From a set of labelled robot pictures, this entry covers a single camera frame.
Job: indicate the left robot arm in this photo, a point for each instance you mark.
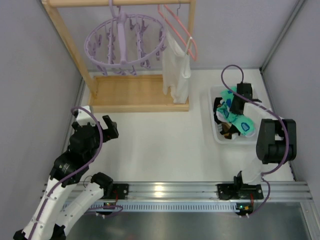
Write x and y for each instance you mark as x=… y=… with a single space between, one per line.
x=51 y=221

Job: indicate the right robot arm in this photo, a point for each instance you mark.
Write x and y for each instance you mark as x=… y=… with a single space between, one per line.
x=276 y=143

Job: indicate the mint green patterned sock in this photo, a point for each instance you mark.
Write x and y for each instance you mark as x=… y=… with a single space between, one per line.
x=226 y=100

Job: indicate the purple round clip hanger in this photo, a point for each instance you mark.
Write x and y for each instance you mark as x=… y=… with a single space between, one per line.
x=107 y=46

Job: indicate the black sock with white stripes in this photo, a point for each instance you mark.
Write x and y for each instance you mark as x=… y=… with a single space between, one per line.
x=216 y=103

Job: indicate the white slotted cable duct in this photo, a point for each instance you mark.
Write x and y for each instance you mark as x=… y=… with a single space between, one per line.
x=122 y=206

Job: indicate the wooden drying rack frame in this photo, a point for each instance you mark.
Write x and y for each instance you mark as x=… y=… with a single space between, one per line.
x=114 y=91

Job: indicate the aluminium corner profile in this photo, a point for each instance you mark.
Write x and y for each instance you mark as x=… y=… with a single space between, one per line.
x=297 y=8

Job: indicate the brown argyle sock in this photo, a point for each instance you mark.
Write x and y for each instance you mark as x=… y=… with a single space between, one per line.
x=229 y=131

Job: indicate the white cloth on hanger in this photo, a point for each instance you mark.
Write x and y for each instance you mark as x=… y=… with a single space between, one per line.
x=176 y=71

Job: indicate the aluminium mounting rail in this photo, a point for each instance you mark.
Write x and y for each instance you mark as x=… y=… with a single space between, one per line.
x=275 y=191

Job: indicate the white plastic laundry basket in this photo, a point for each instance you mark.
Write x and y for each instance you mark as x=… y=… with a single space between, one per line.
x=218 y=127

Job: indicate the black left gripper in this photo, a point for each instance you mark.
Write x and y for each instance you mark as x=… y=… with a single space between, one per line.
x=99 y=132

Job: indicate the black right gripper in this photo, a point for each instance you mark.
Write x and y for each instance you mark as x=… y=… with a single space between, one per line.
x=238 y=104

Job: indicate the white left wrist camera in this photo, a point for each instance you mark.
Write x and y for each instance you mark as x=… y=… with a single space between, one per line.
x=83 y=118

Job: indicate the pink clothes hanger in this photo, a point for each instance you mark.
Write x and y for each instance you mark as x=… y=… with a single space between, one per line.
x=184 y=33

